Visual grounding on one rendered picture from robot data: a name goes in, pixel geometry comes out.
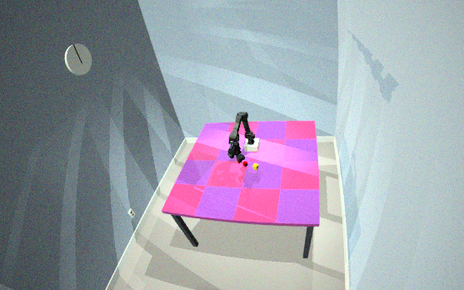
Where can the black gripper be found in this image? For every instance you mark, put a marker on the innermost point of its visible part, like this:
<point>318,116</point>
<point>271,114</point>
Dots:
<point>239,157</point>

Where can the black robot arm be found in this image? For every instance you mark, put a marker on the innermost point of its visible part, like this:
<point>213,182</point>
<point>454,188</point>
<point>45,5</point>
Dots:
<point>234,135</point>

